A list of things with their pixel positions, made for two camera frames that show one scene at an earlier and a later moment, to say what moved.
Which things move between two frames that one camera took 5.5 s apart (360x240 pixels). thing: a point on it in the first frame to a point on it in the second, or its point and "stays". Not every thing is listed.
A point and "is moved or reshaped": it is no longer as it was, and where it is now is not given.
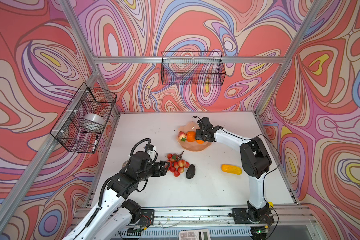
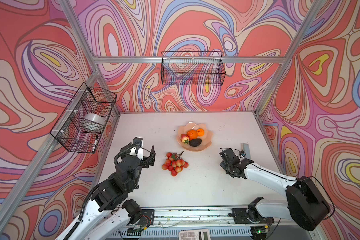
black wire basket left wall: x=80 y=127 stays
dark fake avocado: x=190 y=171 to x=195 y=142
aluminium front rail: x=288 y=215 stays
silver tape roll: x=93 y=122 stays
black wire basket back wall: x=192 y=68 stays
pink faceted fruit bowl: x=193 y=146 stays
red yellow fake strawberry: x=182 y=136 is moved or reshaped
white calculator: x=194 y=234 stays
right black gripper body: x=200 y=135 to x=226 y=167
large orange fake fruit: x=190 y=136 stays
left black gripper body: x=155 y=170 to x=146 y=164
